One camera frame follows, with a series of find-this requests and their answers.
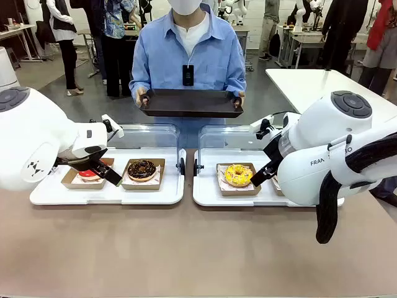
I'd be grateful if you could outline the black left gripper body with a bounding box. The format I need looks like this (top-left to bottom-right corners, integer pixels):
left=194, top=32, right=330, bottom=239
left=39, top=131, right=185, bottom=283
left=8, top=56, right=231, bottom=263
left=55, top=147, right=108, bottom=171

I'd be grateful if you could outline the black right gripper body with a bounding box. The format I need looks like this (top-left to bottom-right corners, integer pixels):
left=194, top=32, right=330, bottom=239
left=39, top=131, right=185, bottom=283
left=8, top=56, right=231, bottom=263
left=262, top=132, right=285, bottom=172

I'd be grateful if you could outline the cardboard tray of purple donut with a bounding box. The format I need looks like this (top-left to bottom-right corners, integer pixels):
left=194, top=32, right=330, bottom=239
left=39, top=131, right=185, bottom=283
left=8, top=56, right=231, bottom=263
left=272, top=176, right=285, bottom=197

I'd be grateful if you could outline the chocolate glazed donut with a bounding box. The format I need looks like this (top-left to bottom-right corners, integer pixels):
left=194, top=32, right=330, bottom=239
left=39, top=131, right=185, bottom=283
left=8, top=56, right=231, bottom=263
left=127, top=159, right=158, bottom=182

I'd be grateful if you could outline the black serving tray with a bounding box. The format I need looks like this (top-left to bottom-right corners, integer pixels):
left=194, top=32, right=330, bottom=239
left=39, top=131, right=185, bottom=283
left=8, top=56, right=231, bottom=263
left=139, top=88, right=245, bottom=119

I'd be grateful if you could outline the person's right forearm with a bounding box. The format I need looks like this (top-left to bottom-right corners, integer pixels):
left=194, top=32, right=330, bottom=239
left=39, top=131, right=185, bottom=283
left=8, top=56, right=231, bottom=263
left=128, top=70, right=149, bottom=94

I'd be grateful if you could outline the person's left forearm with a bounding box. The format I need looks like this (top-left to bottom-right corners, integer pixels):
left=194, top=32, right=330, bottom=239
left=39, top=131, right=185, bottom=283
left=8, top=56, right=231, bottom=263
left=229, top=70, right=248, bottom=94

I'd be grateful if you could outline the red glazed donut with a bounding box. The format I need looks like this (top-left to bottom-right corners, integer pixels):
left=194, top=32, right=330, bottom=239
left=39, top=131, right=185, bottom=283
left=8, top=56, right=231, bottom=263
left=78, top=169, right=100, bottom=183

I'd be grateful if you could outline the yellow sprinkled donut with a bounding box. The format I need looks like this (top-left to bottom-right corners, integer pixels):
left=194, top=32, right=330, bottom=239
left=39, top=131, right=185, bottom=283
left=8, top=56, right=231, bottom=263
left=224, top=164, right=254, bottom=187

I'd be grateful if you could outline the cardboard tray of yellow donut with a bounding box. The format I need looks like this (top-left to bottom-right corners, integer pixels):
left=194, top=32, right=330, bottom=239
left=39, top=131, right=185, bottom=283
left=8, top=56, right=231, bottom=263
left=215, top=162, right=262, bottom=197

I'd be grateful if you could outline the cardboard tray of red donut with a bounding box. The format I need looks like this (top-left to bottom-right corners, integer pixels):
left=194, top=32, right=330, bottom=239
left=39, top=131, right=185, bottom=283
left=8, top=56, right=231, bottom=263
left=60, top=158, right=115, bottom=191

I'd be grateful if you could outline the person in grey-green shirt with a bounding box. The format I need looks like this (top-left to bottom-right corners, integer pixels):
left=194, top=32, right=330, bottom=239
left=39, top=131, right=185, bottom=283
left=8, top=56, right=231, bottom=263
left=258, top=0, right=280, bottom=61

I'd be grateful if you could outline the person in black vest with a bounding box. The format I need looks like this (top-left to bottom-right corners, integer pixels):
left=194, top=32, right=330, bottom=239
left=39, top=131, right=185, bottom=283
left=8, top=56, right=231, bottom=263
left=42, top=0, right=85, bottom=97

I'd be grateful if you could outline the person in blue patterned shirt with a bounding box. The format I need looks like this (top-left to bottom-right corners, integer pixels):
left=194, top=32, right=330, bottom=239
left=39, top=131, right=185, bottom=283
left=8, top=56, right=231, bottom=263
left=102, top=0, right=138, bottom=97

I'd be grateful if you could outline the person in dark shirt and jeans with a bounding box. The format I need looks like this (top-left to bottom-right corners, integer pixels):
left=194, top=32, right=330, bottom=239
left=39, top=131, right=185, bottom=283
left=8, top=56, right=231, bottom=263
left=69, top=0, right=108, bottom=85

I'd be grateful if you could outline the person in black clothes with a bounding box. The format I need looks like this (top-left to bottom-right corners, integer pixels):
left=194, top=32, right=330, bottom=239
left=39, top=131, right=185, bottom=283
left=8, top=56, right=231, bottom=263
left=321, top=0, right=373, bottom=76

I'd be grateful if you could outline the person with red scarf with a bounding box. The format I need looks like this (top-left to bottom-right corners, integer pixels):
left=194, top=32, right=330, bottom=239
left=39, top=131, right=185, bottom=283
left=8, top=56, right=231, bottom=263
left=358, top=0, right=397, bottom=97

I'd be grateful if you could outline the person's left hand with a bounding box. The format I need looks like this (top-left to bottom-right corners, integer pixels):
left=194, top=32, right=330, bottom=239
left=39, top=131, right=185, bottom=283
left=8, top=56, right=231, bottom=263
left=234, top=90, right=247, bottom=109

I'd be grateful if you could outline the person's right hand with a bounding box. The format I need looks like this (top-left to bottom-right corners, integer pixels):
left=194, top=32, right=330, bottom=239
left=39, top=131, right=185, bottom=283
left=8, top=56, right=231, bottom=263
left=136, top=87, right=150, bottom=106

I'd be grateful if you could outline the white display tray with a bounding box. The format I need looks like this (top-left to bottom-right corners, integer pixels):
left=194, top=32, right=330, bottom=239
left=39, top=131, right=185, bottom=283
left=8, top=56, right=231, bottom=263
left=29, top=147, right=186, bottom=206
left=192, top=148, right=346, bottom=208

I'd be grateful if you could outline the clear display lid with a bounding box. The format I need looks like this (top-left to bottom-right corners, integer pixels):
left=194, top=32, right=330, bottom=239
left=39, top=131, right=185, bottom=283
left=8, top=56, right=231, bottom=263
left=194, top=125, right=285, bottom=177
left=107, top=123, right=186, bottom=176

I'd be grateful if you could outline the large white table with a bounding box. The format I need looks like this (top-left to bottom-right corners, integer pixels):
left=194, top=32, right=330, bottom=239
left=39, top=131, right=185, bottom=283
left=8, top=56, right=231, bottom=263
left=265, top=68, right=397, bottom=116

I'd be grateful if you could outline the black backpack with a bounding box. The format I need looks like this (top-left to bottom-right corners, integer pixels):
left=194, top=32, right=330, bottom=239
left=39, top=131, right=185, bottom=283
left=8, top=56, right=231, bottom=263
left=269, top=30, right=282, bottom=57

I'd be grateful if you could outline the black clip-on badge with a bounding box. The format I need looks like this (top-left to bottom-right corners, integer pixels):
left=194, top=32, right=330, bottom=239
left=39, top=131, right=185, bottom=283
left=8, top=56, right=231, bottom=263
left=182, top=64, right=195, bottom=86

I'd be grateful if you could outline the white air purifier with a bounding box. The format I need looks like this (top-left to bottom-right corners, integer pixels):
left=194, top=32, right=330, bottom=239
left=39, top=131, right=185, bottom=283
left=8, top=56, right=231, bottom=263
left=0, top=46, right=20, bottom=91

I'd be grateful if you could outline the grey background workbench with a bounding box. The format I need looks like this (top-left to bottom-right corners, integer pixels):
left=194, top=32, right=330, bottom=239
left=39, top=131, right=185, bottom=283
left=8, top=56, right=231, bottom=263
left=289, top=30, right=327, bottom=70

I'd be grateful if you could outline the light wooden background table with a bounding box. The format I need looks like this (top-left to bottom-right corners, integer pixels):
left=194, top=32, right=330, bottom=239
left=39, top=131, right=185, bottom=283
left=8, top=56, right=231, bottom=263
left=0, top=24, right=43, bottom=63

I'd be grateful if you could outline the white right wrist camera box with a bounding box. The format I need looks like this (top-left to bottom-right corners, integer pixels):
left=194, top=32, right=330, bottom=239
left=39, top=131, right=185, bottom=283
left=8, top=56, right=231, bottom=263
left=249, top=114, right=275, bottom=139

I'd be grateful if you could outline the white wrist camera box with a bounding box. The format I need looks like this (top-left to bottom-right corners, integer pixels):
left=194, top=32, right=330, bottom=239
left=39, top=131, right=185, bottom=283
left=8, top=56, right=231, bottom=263
left=249, top=114, right=275, bottom=139
left=101, top=114, right=125, bottom=139

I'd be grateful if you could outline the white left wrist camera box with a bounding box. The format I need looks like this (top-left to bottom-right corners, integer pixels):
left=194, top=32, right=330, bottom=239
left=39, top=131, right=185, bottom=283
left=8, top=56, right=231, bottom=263
left=101, top=114, right=125, bottom=139

